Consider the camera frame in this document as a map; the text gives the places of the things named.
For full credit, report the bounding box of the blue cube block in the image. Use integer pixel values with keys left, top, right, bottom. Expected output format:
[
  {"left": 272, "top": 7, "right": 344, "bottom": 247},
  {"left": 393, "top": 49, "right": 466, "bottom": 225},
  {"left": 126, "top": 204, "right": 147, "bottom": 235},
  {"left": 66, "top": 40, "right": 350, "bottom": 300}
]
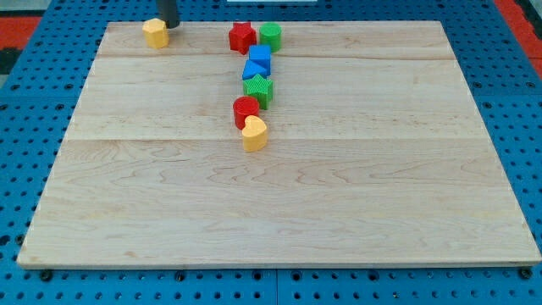
[{"left": 248, "top": 45, "right": 272, "bottom": 75}]

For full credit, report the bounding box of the light wooden board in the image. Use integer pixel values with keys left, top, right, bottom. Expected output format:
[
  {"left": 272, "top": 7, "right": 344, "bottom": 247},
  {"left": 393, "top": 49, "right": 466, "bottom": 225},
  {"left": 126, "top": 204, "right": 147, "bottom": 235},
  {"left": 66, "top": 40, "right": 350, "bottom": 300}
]
[{"left": 18, "top": 21, "right": 541, "bottom": 269}]

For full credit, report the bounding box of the red cylinder block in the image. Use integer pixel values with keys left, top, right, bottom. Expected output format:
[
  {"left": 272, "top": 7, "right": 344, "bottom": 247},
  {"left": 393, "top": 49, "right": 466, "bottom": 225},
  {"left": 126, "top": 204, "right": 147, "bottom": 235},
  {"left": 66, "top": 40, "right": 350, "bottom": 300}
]
[{"left": 232, "top": 96, "right": 259, "bottom": 130}]

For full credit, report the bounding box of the green cylinder block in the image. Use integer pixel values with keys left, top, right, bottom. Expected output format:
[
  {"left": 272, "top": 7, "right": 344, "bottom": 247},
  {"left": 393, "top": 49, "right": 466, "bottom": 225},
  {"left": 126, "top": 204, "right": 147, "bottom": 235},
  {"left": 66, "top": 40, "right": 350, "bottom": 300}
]
[{"left": 259, "top": 22, "right": 282, "bottom": 53}]

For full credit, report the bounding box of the red star block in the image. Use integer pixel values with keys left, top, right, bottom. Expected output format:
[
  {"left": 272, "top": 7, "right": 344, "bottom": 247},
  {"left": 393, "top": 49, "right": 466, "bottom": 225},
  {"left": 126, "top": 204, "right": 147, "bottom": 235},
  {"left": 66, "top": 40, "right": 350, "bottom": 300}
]
[{"left": 229, "top": 22, "right": 257, "bottom": 55}]

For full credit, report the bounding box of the green star block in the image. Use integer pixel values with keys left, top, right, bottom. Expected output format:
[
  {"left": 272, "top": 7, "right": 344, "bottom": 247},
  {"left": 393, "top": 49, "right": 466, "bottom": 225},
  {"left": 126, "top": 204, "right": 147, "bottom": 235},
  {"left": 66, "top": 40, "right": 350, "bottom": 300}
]
[{"left": 243, "top": 75, "right": 274, "bottom": 110}]

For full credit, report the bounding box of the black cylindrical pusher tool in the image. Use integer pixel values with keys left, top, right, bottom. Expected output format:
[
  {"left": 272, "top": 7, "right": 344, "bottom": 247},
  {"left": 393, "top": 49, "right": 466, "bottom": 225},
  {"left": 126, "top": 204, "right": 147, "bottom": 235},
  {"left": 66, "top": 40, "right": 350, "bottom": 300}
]
[{"left": 156, "top": 0, "right": 180, "bottom": 29}]

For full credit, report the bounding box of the blue triangle block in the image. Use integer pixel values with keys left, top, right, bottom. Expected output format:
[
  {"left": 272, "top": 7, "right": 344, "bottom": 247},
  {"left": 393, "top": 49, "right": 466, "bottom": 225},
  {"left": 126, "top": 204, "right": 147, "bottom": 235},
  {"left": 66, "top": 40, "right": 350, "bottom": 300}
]
[{"left": 241, "top": 60, "right": 269, "bottom": 80}]

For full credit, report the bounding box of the yellow heart block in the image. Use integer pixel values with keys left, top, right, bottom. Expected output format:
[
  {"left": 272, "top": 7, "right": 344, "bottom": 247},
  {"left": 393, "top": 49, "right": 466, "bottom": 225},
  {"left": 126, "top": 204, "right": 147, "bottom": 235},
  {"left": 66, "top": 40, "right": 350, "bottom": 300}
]
[{"left": 241, "top": 115, "right": 268, "bottom": 152}]

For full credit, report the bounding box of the yellow hexagon block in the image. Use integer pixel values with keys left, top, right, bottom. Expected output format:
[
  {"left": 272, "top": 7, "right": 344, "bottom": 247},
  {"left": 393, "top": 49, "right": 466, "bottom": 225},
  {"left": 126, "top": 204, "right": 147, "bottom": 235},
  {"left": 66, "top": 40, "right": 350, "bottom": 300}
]
[{"left": 142, "top": 19, "right": 169, "bottom": 49}]

